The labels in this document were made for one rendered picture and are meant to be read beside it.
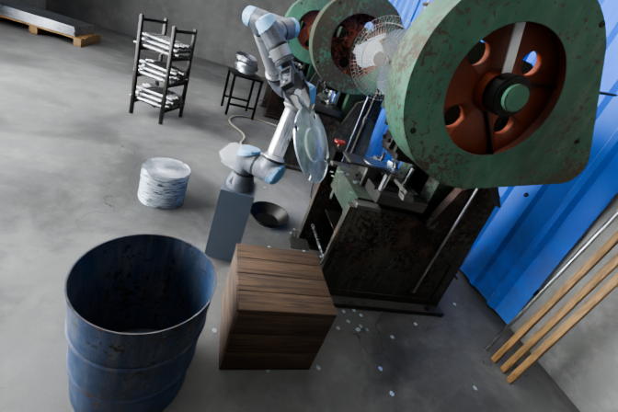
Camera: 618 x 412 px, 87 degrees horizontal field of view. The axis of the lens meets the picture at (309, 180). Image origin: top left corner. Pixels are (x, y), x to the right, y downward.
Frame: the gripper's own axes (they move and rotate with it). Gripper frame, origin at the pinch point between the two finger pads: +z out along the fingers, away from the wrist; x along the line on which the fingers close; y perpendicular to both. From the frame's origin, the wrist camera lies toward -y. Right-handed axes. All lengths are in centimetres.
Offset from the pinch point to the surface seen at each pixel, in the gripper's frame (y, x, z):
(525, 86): 11, -74, 26
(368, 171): 50, -6, 48
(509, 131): 30, -71, 47
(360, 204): 27, 1, 55
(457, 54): 7, -55, 5
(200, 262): -28, 54, 31
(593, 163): 82, -123, 104
